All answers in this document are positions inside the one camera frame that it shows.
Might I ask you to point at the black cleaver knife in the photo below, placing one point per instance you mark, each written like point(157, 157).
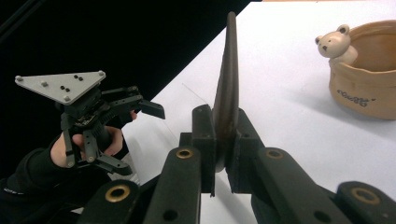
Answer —
point(229, 93)

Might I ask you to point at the brown bear cup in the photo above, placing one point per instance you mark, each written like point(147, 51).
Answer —
point(364, 90)

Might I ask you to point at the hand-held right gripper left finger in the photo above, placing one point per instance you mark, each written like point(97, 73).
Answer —
point(205, 137)

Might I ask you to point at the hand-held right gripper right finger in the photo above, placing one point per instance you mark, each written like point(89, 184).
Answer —
point(246, 146)

